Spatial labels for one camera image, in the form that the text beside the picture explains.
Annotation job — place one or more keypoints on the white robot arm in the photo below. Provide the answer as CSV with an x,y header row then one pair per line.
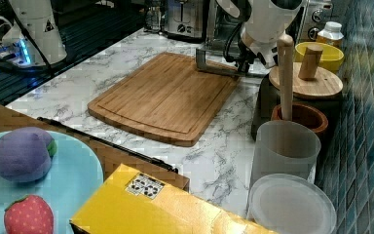
x,y
264,23

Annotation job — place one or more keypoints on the purple plush eggplant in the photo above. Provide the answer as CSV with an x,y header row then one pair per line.
x,y
26,154

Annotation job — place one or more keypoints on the brown wooden mortar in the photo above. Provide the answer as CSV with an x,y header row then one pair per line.
x,y
303,116

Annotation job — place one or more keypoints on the glass oven door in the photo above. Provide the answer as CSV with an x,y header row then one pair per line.
x,y
220,62

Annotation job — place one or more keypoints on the translucent plastic cup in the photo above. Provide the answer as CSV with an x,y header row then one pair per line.
x,y
284,147

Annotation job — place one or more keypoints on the light blue plate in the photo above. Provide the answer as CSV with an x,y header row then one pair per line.
x,y
74,176

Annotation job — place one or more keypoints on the round wooden lid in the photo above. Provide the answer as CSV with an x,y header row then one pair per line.
x,y
313,82

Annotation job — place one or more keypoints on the wooden pestle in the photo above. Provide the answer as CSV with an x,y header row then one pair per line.
x,y
285,53

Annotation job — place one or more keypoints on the translucent plastic lid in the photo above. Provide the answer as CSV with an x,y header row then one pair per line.
x,y
288,204

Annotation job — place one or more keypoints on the yellow cereal box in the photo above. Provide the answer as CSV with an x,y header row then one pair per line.
x,y
131,202

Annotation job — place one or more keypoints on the stainless steel toaster oven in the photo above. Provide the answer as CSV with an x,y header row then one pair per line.
x,y
310,20

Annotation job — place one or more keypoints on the bottle with white cap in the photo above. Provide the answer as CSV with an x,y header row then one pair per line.
x,y
331,34

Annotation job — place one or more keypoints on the yellow bowl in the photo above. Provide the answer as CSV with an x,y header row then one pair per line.
x,y
331,58

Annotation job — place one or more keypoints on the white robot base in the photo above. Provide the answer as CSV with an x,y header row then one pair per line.
x,y
34,34

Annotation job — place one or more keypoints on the bamboo cutting board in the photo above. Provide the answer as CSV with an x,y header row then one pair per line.
x,y
167,99

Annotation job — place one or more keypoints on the red plush strawberry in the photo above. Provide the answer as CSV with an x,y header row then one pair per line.
x,y
29,215

